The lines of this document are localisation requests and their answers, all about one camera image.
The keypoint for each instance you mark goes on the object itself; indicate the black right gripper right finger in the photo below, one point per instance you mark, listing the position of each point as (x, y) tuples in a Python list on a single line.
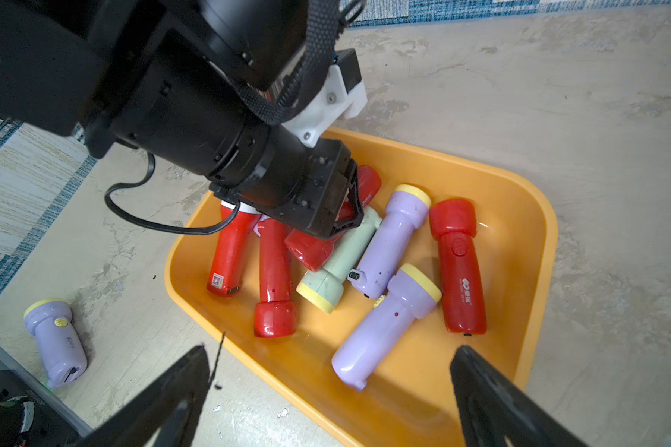
[(494, 412)]

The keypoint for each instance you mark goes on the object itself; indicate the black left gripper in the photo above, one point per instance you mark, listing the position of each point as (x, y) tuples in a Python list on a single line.
[(313, 190)]

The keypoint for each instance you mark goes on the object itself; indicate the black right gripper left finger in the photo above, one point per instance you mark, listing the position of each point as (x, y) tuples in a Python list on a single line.
[(167, 412)]

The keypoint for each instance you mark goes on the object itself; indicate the yellow plastic storage tray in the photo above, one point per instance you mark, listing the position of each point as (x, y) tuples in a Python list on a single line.
[(409, 400)]

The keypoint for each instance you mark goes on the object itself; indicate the purple flashlight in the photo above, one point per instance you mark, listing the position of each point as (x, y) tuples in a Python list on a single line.
[(62, 353), (411, 295), (406, 211)]

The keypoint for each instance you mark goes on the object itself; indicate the green flashlight yellow head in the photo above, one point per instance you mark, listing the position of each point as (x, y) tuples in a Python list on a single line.
[(324, 288)]

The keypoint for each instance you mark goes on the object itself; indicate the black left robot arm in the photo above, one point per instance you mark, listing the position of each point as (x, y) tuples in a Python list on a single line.
[(207, 85)]

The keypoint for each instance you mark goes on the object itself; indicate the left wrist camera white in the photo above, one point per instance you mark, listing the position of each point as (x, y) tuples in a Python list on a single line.
[(343, 96)]

